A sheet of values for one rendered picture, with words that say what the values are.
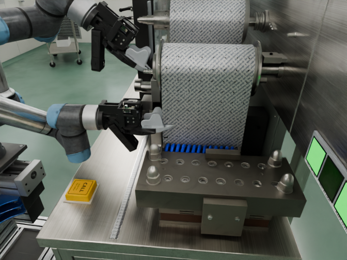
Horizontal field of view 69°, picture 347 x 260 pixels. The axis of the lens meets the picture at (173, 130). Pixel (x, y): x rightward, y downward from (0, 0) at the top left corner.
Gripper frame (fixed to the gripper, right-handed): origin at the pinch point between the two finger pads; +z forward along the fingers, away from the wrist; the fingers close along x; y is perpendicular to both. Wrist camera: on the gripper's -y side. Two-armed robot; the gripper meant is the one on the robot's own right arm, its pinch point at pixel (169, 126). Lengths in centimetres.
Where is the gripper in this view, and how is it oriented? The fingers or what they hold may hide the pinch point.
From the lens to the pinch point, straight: 73.4
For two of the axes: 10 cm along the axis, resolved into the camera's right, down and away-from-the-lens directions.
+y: 0.0, -8.5, -5.3
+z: 10.0, 0.4, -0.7
